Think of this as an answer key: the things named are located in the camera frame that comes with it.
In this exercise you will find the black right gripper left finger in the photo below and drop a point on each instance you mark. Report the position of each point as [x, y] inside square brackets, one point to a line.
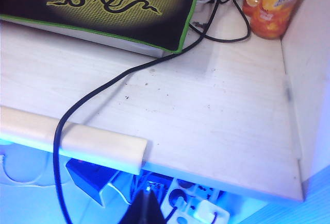
[140, 212]

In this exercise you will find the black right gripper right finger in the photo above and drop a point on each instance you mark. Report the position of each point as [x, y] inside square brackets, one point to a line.
[154, 212]

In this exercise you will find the large iced tea bottle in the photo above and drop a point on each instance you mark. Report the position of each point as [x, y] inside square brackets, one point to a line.
[268, 20]

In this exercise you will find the white power strip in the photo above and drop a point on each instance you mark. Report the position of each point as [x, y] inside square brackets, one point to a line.
[178, 217]

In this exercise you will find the beige foam edge guard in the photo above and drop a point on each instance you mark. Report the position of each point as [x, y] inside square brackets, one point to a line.
[103, 141]

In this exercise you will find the black green-edged mouse pad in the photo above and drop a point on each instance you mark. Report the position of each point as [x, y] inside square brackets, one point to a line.
[167, 28]

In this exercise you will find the dark angular bracket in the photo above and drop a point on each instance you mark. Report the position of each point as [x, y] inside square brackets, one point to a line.
[85, 182]

